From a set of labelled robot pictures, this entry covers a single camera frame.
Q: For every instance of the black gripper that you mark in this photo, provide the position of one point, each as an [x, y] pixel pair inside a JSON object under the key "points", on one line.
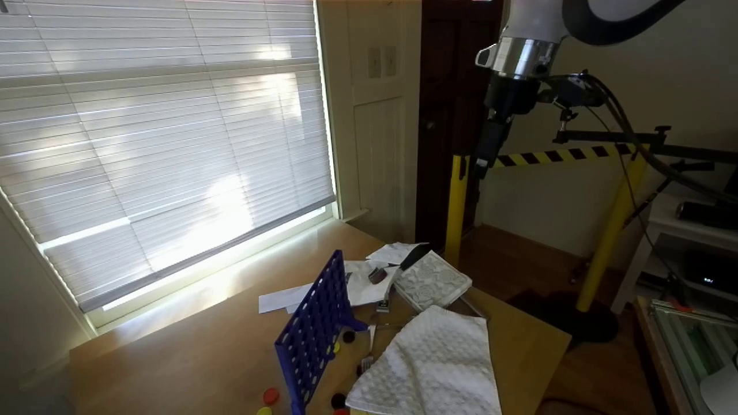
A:
{"points": [[510, 96]]}

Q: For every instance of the white cloth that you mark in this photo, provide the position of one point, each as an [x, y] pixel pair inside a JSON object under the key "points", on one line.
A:
{"points": [[433, 280]]}

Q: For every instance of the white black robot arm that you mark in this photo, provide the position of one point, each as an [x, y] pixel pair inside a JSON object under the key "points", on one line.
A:
{"points": [[531, 24]]}

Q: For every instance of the dark brown door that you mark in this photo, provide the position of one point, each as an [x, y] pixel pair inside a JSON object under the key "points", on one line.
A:
{"points": [[450, 92]]}

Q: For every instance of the cream panelled door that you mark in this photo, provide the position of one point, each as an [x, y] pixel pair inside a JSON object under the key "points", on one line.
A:
{"points": [[377, 139]]}

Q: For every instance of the black spatula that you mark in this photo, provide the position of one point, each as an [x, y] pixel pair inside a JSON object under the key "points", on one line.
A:
{"points": [[417, 257]]}

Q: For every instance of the white paper sheet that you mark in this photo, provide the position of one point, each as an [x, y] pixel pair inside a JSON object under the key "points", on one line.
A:
{"points": [[360, 290], [388, 252], [283, 300]]}

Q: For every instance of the yellow black barrier stand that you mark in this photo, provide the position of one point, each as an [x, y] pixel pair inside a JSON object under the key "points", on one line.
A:
{"points": [[610, 230]]}

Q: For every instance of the small brown object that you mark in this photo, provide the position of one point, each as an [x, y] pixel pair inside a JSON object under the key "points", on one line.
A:
{"points": [[377, 275]]}

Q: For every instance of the white side table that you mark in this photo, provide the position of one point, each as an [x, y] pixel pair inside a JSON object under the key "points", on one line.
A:
{"points": [[676, 230]]}

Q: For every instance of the white textured towel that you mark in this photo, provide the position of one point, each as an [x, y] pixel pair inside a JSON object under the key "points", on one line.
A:
{"points": [[429, 365]]}

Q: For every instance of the black device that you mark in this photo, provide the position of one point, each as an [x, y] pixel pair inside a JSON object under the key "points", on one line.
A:
{"points": [[707, 213]]}

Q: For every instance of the black game token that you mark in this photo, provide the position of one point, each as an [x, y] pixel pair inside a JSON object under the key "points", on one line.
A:
{"points": [[349, 335], [338, 399]]}

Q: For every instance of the blue connect four grid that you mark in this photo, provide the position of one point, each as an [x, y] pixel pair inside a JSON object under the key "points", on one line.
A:
{"points": [[315, 331]]}

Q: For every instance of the glass topped wooden table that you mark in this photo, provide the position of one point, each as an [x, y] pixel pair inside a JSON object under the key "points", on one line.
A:
{"points": [[683, 354]]}

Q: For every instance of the red game token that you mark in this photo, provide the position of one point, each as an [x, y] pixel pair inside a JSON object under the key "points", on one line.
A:
{"points": [[271, 396]]}

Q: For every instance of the white window blind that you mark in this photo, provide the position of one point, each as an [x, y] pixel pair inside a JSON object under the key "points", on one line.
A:
{"points": [[153, 123]]}

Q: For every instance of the yellow game token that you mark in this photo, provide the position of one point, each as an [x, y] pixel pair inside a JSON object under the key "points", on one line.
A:
{"points": [[263, 411]]}

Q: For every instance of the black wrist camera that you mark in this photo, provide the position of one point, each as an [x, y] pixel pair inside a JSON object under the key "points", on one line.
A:
{"points": [[572, 91]]}

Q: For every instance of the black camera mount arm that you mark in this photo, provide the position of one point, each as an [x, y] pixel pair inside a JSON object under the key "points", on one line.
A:
{"points": [[676, 144]]}

